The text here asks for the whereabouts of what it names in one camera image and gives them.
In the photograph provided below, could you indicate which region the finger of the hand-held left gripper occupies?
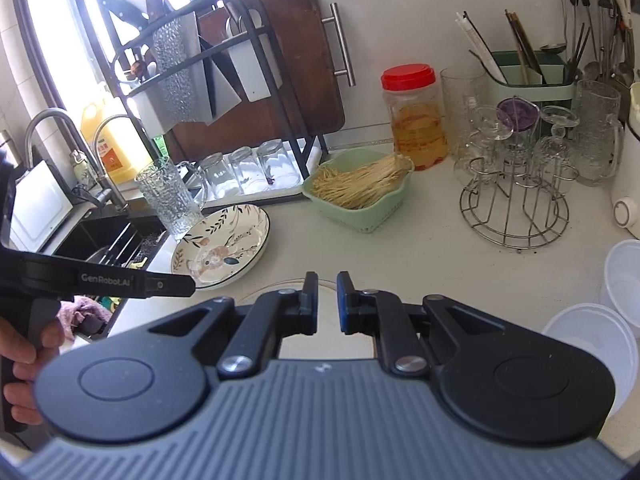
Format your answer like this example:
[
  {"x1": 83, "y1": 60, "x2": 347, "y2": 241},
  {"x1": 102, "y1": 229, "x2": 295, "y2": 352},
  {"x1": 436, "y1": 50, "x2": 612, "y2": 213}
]
[{"x1": 144, "y1": 273, "x2": 197, "y2": 299}]

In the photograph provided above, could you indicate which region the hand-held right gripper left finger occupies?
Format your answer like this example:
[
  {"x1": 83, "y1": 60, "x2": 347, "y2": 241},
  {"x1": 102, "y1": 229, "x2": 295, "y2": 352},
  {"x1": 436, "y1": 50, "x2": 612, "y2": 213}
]
[{"x1": 147, "y1": 271, "x2": 319, "y2": 380}]

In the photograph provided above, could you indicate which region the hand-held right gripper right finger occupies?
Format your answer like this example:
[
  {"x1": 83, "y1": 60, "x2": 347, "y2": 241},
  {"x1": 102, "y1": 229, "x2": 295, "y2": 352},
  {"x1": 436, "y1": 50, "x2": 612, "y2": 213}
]
[{"x1": 336, "y1": 270, "x2": 506, "y2": 376}]

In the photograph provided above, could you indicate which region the white bowl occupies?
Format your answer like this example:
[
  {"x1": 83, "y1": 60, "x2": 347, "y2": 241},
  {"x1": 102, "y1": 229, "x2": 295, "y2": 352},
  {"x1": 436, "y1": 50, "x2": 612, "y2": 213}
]
[
  {"x1": 542, "y1": 302, "x2": 640, "y2": 423},
  {"x1": 600, "y1": 239, "x2": 640, "y2": 321}
]

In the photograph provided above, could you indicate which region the person's left hand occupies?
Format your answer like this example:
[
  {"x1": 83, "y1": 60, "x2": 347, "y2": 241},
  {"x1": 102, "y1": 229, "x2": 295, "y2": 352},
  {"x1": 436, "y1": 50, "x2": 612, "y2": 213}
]
[{"x1": 0, "y1": 316, "x2": 64, "y2": 427}]

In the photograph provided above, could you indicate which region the purple cloth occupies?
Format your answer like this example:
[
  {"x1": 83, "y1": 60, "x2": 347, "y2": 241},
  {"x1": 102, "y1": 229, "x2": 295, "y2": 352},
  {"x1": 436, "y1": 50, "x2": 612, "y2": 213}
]
[{"x1": 57, "y1": 296, "x2": 113, "y2": 333}]

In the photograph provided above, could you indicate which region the black sink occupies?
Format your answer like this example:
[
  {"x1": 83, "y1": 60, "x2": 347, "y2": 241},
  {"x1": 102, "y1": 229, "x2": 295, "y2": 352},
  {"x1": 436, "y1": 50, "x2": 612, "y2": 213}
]
[{"x1": 50, "y1": 205, "x2": 168, "y2": 271}]

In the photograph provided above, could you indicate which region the white plastic board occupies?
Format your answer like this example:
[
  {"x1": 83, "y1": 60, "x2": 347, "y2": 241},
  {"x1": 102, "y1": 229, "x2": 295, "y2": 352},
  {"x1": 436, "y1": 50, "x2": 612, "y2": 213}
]
[{"x1": 10, "y1": 160, "x2": 76, "y2": 253}]

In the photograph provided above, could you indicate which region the green plastic basket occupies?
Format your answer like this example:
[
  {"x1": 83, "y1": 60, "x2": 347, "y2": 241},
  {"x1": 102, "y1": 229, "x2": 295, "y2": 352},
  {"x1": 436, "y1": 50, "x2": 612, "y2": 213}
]
[{"x1": 301, "y1": 149, "x2": 416, "y2": 233}]

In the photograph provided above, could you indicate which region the textured glass mug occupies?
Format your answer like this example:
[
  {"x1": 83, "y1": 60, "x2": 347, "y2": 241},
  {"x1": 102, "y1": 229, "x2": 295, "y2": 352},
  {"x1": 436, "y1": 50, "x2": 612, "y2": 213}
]
[{"x1": 135, "y1": 157, "x2": 208, "y2": 241}]

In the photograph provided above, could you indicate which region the clear glass tumbler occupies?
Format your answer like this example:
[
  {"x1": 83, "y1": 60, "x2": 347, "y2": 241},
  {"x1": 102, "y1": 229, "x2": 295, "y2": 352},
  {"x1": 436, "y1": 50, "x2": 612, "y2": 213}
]
[
  {"x1": 256, "y1": 139, "x2": 301, "y2": 186},
  {"x1": 227, "y1": 146, "x2": 268, "y2": 193},
  {"x1": 199, "y1": 152, "x2": 236, "y2": 196}
]

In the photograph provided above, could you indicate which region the dried noodle bundle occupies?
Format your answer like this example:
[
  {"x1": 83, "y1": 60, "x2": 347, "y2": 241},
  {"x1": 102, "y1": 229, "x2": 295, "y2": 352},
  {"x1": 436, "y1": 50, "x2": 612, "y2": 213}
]
[{"x1": 312, "y1": 155, "x2": 408, "y2": 210}]

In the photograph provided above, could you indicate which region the yellow oil bottle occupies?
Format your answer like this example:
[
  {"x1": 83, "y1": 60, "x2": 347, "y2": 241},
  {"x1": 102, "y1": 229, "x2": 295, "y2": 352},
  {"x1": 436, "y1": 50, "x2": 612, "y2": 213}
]
[{"x1": 80, "y1": 100, "x2": 146, "y2": 186}]

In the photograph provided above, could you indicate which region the row of upturned glasses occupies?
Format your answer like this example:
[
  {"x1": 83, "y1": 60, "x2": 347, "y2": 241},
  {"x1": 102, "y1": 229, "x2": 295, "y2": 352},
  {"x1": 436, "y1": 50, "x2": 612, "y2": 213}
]
[{"x1": 200, "y1": 145, "x2": 331, "y2": 206}]

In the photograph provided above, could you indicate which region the thin chrome faucet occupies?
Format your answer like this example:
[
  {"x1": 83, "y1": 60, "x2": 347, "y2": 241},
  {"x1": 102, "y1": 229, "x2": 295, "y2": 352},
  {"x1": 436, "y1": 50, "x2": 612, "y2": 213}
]
[{"x1": 92, "y1": 114, "x2": 156, "y2": 161}]

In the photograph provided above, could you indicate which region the red lid plastic jar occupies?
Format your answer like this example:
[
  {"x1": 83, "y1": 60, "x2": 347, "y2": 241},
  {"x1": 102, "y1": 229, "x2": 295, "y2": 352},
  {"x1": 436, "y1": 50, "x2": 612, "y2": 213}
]
[{"x1": 381, "y1": 64, "x2": 448, "y2": 171}]

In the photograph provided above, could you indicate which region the embossed steel knife holder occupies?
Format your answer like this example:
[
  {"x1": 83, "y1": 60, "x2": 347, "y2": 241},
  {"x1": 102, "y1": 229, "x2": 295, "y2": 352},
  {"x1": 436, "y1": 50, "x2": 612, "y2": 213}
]
[{"x1": 152, "y1": 10, "x2": 201, "y2": 123}]

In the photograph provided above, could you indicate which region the black dish rack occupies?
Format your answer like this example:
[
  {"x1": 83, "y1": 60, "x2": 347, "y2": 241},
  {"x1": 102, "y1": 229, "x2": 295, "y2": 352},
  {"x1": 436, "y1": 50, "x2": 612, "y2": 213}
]
[{"x1": 102, "y1": 0, "x2": 331, "y2": 186}]

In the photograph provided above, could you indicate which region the wooden cutting board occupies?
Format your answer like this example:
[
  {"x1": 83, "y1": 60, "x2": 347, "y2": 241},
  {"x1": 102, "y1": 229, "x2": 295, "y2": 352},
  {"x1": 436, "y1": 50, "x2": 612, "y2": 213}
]
[{"x1": 165, "y1": 0, "x2": 357, "y2": 161}]

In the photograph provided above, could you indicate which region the tall clear glass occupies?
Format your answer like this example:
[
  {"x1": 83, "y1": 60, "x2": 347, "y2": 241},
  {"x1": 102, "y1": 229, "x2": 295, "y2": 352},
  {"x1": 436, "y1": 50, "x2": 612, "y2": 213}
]
[{"x1": 440, "y1": 66, "x2": 491, "y2": 171}]

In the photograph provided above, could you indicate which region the green utensil holder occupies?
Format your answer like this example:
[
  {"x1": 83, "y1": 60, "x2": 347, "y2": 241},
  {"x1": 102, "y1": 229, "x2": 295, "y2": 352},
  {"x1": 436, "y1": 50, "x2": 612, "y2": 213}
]
[{"x1": 487, "y1": 50, "x2": 581, "y2": 131}]

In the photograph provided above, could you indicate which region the white chopstick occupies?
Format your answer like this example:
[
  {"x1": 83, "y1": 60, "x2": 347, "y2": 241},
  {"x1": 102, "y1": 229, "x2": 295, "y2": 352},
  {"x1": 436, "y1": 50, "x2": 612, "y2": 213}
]
[{"x1": 455, "y1": 10, "x2": 502, "y2": 83}]

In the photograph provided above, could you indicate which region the tall textured glass pitcher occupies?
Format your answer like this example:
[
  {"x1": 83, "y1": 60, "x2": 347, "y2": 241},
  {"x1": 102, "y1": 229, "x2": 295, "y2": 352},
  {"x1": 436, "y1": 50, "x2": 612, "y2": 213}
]
[{"x1": 570, "y1": 80, "x2": 626, "y2": 186}]

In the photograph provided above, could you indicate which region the white kitchen appliance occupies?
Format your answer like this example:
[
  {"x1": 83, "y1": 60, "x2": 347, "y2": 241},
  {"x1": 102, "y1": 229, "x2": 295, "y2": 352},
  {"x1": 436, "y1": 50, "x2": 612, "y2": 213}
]
[{"x1": 610, "y1": 82, "x2": 640, "y2": 241}]

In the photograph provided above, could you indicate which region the brown chopstick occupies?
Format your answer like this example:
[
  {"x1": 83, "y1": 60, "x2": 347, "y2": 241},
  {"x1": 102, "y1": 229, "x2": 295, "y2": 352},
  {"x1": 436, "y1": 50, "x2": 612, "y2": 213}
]
[{"x1": 504, "y1": 9, "x2": 543, "y2": 82}]

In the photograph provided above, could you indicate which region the wire glass rack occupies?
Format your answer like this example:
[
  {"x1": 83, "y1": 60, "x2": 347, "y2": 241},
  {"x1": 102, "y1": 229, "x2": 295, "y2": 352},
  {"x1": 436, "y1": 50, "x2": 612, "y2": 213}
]
[{"x1": 460, "y1": 157, "x2": 571, "y2": 252}]

